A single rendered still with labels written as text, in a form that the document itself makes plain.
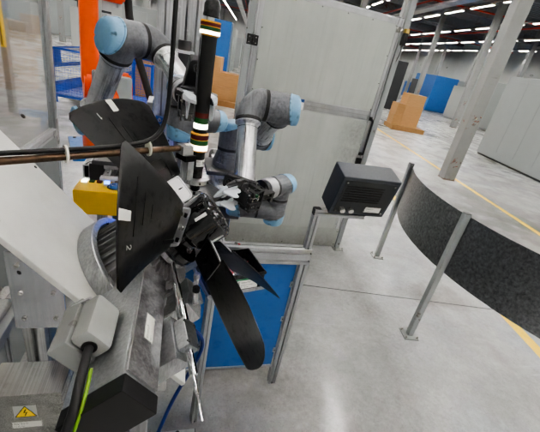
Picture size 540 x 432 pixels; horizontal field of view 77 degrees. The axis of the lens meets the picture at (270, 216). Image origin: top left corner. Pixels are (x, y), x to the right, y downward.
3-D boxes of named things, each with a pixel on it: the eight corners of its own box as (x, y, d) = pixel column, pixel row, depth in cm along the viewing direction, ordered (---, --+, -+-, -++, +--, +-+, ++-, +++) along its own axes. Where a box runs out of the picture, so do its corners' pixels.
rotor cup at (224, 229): (190, 276, 81) (237, 249, 81) (151, 234, 74) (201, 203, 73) (189, 244, 94) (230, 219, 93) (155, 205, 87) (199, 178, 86)
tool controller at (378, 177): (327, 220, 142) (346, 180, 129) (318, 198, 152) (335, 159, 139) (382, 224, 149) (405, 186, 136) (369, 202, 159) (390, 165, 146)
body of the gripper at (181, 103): (209, 124, 89) (199, 114, 99) (213, 89, 85) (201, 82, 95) (179, 121, 86) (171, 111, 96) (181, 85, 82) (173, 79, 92)
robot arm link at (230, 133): (216, 141, 175) (219, 115, 169) (243, 145, 179) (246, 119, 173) (218, 148, 165) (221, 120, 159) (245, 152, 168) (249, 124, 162)
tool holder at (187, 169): (185, 189, 82) (189, 149, 78) (169, 178, 86) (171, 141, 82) (214, 183, 89) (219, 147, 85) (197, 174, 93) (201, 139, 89)
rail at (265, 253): (86, 258, 129) (85, 240, 125) (88, 252, 132) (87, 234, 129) (309, 265, 153) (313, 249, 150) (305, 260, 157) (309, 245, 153)
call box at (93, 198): (74, 217, 117) (71, 189, 113) (81, 204, 126) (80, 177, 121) (123, 220, 122) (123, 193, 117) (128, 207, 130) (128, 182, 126)
